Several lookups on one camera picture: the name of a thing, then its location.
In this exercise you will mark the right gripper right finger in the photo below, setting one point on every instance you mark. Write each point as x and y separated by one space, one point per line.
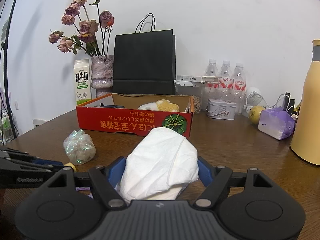
217 180

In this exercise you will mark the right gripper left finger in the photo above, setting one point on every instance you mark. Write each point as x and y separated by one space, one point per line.
102 182

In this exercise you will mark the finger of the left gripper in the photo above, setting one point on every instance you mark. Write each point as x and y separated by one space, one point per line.
25 158
20 168

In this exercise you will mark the small wooden block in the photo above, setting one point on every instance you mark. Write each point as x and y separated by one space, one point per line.
71 166

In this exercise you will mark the white cloth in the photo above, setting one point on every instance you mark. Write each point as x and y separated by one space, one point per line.
161 166

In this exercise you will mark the yellow white hamster plush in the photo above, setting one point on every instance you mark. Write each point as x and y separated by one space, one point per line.
160 105

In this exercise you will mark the navy blue zip pouch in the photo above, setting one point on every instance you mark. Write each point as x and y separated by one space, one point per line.
110 106

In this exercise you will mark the iridescent crumpled plastic bag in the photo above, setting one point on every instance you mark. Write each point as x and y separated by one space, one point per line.
79 147

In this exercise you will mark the red cardboard pumpkin box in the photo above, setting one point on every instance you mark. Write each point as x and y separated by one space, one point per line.
133 120

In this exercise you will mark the pale floral tin box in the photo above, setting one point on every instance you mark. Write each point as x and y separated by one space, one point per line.
221 109

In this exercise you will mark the yellow green apple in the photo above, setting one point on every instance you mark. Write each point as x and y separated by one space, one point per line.
255 113

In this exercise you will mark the purple tissue packet bag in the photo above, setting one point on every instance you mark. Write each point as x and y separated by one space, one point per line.
276 123

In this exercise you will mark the clear water bottle left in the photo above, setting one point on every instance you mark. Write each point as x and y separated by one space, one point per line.
210 89

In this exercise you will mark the clear water bottle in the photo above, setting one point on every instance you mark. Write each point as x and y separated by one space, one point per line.
239 87
225 81
210 89

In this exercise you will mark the small white desk fan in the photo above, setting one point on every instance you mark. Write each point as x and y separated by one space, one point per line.
253 98

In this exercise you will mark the clear water bottle middle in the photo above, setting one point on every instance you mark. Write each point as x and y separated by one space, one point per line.
225 81

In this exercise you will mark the yellow thermos jug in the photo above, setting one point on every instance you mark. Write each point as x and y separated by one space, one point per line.
305 141

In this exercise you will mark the clear food container with lid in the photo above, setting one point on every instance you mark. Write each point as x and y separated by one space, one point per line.
193 89

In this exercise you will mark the clear water bottle right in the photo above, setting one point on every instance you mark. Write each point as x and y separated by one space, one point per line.
239 87

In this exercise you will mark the white green milk carton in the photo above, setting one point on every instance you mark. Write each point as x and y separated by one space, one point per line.
82 81

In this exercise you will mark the white flat carton box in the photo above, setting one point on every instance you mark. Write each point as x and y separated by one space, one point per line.
198 79

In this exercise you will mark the purple textured flower vase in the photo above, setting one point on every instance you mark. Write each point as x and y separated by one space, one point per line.
102 74

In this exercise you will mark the black paper shopping bag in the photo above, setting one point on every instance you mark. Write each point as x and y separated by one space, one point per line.
145 61

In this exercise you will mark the dried pink roses bouquet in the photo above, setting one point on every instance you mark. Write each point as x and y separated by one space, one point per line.
93 29

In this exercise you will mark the black light stand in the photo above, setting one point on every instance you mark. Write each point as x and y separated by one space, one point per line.
5 46

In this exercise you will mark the purple woven drawstring pouch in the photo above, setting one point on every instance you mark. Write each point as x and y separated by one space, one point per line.
84 190

